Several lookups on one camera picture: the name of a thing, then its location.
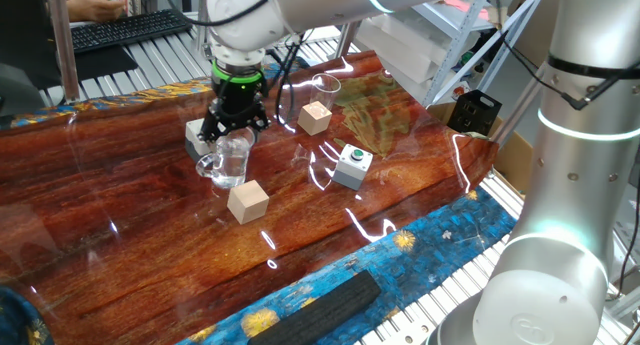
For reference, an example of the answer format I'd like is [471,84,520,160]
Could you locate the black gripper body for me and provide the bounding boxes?
[212,77,270,120]

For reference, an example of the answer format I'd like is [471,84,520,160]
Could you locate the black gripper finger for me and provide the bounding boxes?
[197,99,229,144]
[246,103,275,134]

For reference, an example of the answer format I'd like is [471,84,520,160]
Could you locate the clear mug with water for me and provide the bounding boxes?
[195,126,257,190]

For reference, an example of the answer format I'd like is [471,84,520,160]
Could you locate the clear empty plastic cup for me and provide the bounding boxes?
[308,72,343,111]

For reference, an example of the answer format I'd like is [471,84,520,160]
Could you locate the person hand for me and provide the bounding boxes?
[66,0,127,24]

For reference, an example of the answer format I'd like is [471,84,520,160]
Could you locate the red push button box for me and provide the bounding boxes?
[184,117,217,164]

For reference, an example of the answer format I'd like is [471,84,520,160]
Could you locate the light wooden cube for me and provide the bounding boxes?
[296,100,334,137]
[226,179,271,226]

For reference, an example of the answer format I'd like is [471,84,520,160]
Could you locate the green push button box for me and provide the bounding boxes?
[331,143,374,192]

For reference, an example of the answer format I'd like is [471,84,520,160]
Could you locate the black desk mat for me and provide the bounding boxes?
[49,44,140,89]

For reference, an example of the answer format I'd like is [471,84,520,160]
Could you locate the glossy wood grain mat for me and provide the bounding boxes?
[0,49,501,345]

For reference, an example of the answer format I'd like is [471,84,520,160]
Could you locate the black computer keyboard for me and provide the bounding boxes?
[69,8,194,55]

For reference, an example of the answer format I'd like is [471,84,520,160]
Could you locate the white foam boxes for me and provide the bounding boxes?
[354,12,444,86]

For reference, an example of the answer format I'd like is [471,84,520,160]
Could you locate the black foam bar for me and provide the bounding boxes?
[247,269,384,345]

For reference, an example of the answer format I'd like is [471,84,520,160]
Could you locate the white metal shelf rack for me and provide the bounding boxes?
[384,0,549,109]

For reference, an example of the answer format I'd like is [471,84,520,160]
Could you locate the black plastic crate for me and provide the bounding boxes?
[446,88,504,137]

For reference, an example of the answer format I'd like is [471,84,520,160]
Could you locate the black computer monitor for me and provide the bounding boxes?
[0,0,66,91]

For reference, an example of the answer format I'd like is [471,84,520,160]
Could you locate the pink paper sheet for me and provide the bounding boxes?
[442,0,482,17]

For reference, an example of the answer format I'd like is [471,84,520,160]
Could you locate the brown wooden panel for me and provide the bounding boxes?
[499,0,551,56]

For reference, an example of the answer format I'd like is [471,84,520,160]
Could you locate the aluminium frame post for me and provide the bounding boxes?
[194,0,216,61]
[44,0,81,104]

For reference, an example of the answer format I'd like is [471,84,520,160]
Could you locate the aluminium frame beam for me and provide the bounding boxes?
[492,59,551,146]

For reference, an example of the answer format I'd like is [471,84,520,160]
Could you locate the black cable with arm strap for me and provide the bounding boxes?
[499,32,640,111]

